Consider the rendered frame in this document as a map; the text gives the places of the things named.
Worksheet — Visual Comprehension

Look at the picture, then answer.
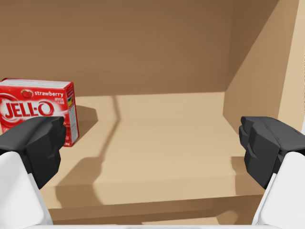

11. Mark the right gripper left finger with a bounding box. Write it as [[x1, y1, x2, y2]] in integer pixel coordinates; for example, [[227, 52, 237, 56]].
[[0, 116, 66, 226]]

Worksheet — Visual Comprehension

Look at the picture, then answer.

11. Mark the pale wooden shelf unit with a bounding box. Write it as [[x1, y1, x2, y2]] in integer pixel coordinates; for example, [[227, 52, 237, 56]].
[[0, 0, 305, 226]]

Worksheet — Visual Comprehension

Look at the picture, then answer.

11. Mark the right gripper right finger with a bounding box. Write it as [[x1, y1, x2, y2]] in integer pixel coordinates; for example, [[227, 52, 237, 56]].
[[238, 115, 305, 226]]

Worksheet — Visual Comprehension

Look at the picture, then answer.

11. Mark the red and white carton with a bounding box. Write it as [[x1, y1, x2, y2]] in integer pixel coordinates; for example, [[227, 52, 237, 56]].
[[0, 78, 80, 147]]

